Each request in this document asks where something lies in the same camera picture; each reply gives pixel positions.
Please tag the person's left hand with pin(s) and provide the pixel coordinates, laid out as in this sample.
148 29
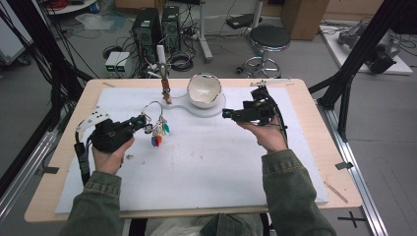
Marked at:
109 160

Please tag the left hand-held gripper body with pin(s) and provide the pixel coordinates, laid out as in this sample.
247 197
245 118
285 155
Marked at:
109 136

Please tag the round white table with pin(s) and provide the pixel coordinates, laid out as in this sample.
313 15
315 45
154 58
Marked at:
75 7

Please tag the clear plastic sheet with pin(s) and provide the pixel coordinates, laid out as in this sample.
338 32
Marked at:
95 21

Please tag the large black computer tower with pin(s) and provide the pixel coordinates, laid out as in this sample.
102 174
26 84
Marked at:
146 29

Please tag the small black computer tower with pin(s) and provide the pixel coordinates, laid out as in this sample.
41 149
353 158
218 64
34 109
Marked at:
171 26

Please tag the person's lap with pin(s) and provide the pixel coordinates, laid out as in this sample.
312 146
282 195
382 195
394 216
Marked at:
203 226

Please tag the black tape piece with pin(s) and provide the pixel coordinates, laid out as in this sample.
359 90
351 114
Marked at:
344 165
50 170

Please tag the white stand with post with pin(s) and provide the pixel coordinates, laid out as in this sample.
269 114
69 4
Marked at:
203 113

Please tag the white platform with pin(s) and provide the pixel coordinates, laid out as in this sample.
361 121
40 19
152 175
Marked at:
347 57

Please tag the person's right hand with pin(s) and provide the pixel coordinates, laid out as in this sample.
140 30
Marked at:
270 136

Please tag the aluminium rail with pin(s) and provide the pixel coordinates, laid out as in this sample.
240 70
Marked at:
23 183
360 183

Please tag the short wooden stick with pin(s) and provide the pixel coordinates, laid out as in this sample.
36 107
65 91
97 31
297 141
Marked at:
109 84

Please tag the white power supply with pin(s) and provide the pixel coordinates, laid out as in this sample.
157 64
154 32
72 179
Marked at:
124 62
111 62

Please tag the long wooden stick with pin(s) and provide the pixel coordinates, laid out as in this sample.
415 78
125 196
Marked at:
336 192

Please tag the white foam mat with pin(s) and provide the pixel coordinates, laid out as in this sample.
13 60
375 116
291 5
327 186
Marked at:
203 164

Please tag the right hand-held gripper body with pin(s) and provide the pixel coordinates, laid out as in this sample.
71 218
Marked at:
259 113

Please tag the black flat device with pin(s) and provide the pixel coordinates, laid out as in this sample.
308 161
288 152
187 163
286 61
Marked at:
242 21

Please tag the black metal frame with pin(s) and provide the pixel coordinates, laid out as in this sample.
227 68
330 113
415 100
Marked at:
357 55

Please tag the white bowl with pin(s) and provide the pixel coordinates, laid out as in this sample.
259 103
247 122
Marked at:
204 90

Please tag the black round stool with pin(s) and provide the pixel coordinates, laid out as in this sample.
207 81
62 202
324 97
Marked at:
269 37

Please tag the white metal stand leg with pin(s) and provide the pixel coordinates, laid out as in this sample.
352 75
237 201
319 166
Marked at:
204 32

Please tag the grey machine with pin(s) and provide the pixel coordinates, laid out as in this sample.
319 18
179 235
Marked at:
377 49

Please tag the brown wooden cabinet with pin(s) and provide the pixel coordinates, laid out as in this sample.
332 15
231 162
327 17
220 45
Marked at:
303 18

